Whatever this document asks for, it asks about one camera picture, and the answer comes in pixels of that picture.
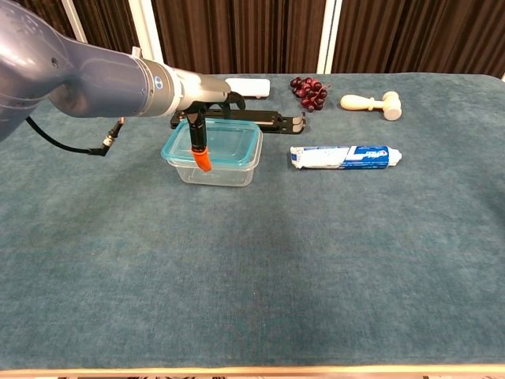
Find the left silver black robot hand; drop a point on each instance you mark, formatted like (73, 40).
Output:
(205, 91)

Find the small wooden mallet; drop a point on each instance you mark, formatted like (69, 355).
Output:
(359, 102)

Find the dark brown pleated curtain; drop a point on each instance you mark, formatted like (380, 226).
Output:
(236, 35)

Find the teal table cloth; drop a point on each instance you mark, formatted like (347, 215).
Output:
(252, 256)

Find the white blue toothpaste tube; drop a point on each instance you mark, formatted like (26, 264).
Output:
(335, 158)

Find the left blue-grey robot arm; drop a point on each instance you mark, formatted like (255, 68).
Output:
(79, 75)

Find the thin grey frame post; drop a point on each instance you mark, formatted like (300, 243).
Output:
(74, 19)

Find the white rectangular box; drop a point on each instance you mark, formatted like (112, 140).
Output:
(252, 87)

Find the dark red grape bunch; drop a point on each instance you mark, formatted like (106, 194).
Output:
(309, 94)

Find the teal plastic container lid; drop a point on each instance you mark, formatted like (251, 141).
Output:
(233, 142)

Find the clear plastic food container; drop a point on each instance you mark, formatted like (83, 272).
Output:
(225, 175)

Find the black folding stand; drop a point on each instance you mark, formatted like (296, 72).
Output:
(268, 118)

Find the white frame post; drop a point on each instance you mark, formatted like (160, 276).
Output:
(329, 39)
(146, 31)

